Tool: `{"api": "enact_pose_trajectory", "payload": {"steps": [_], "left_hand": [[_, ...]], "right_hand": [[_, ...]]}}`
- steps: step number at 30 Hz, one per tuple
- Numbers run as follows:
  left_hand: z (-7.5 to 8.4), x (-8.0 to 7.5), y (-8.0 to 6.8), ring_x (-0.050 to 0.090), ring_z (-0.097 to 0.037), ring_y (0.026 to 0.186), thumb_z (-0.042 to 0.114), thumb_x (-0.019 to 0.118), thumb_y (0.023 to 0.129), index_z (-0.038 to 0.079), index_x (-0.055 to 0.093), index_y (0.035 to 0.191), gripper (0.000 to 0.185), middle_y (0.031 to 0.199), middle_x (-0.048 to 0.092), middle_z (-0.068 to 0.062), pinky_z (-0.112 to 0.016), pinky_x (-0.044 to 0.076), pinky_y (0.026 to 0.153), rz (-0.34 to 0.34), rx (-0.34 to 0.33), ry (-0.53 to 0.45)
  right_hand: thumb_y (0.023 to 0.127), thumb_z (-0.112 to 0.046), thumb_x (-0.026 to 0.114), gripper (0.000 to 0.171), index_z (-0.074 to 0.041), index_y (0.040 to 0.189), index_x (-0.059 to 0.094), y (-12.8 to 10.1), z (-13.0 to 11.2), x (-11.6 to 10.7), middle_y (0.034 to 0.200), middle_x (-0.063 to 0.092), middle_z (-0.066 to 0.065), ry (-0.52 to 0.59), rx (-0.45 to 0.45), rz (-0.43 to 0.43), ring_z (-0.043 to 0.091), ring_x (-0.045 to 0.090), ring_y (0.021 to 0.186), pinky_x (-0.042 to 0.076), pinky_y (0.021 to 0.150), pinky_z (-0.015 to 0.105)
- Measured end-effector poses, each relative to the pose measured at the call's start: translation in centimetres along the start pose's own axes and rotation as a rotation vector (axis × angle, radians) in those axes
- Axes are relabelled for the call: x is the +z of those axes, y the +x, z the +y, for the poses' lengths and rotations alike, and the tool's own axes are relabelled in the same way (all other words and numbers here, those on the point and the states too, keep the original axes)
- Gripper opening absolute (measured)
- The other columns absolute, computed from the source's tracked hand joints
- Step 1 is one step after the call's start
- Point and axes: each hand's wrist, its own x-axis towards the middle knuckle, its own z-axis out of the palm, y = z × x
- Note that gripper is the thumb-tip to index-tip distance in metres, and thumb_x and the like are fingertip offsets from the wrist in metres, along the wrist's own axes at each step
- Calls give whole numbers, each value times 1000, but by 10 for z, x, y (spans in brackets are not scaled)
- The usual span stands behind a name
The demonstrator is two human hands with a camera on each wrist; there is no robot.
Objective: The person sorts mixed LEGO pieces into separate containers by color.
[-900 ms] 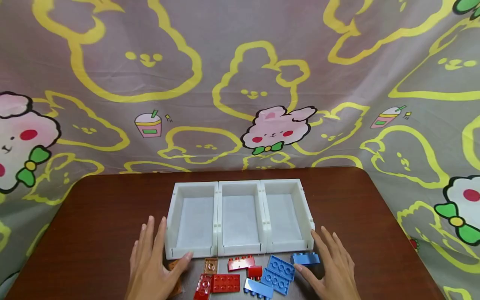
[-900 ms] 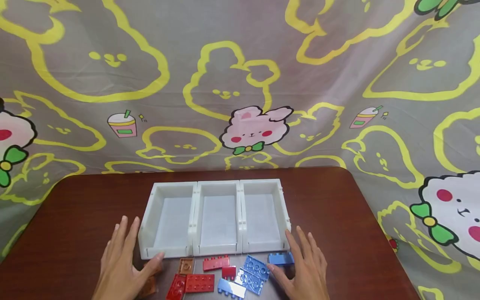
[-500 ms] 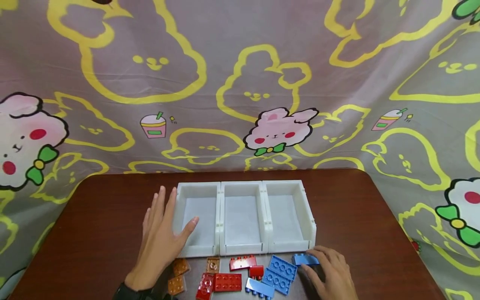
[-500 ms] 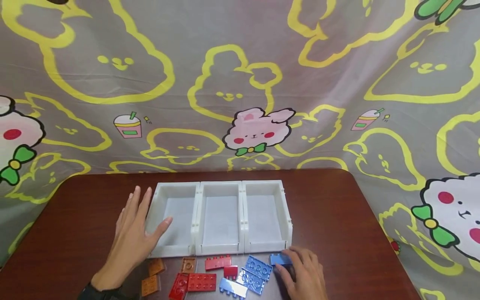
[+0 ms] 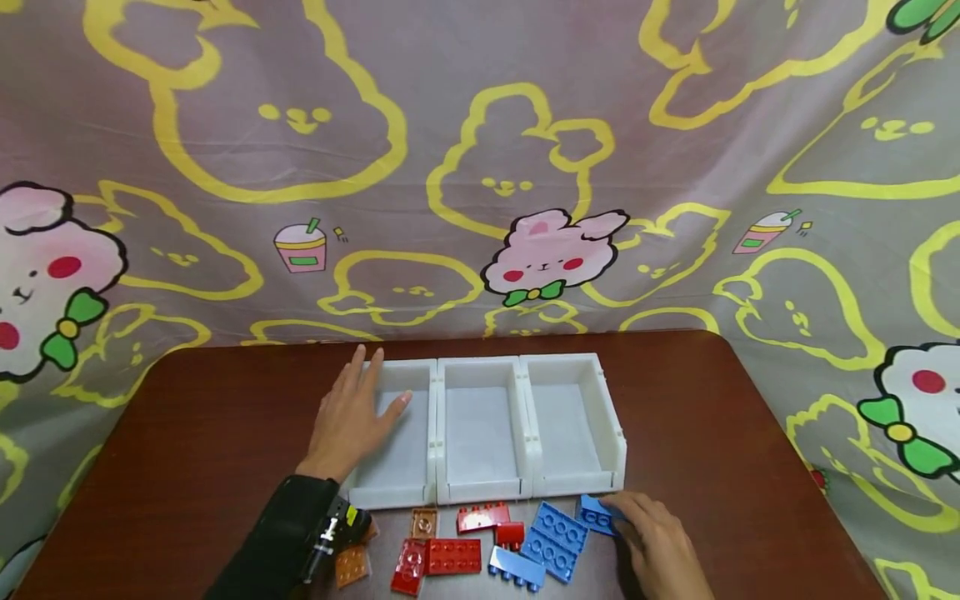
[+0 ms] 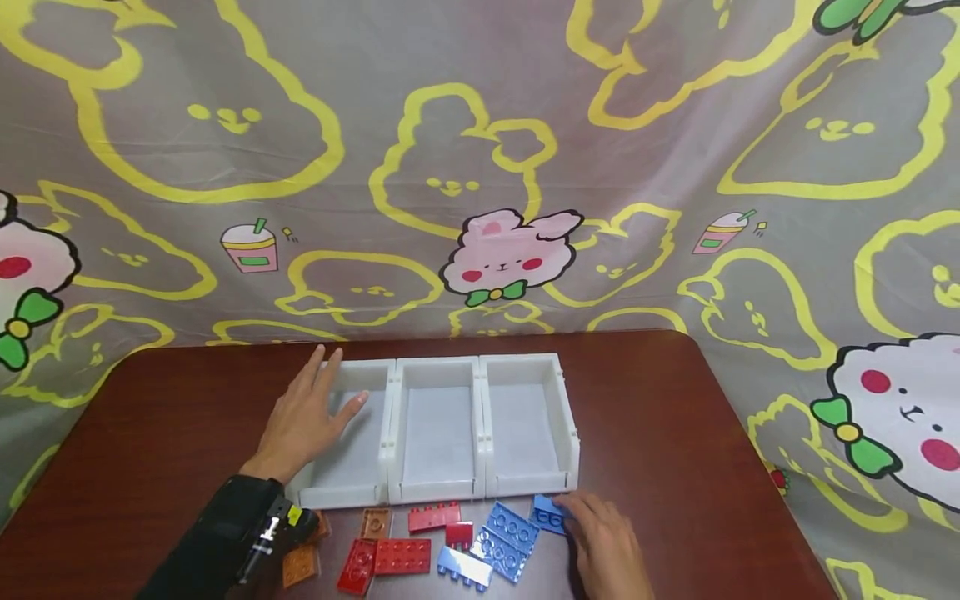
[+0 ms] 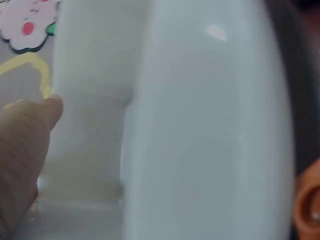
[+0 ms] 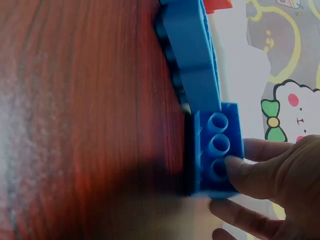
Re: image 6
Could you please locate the person's left hand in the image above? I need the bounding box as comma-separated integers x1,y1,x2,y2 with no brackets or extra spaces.
240,344,370,484

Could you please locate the person's right hand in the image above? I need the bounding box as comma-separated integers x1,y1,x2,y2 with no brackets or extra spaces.
558,491,656,600

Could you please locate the small blue toy brick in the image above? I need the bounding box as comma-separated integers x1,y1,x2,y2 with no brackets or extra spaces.
529,494,571,535

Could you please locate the person's left forearm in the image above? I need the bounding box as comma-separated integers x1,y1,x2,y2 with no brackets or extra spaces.
137,477,263,600

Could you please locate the white plastic bin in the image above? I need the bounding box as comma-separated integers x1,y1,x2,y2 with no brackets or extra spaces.
477,352,582,499
287,358,398,512
385,356,489,506

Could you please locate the blue toy brick plate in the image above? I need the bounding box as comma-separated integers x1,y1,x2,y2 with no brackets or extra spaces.
485,500,540,556
468,527,531,585

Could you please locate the brown clear toy brick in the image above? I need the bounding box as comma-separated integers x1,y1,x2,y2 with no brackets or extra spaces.
359,507,393,542

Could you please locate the light blue toy brick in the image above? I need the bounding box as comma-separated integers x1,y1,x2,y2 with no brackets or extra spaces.
435,545,495,593

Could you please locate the long red toy brick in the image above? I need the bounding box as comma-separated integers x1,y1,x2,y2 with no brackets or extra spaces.
406,501,464,535

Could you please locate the black wrist band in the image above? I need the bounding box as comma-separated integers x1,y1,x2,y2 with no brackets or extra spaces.
217,475,321,586

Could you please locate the flat red toy brick plate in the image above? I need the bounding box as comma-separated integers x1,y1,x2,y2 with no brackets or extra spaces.
372,538,434,577

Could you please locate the glossy red toy brick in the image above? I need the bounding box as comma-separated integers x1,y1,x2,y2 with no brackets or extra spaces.
336,537,379,597

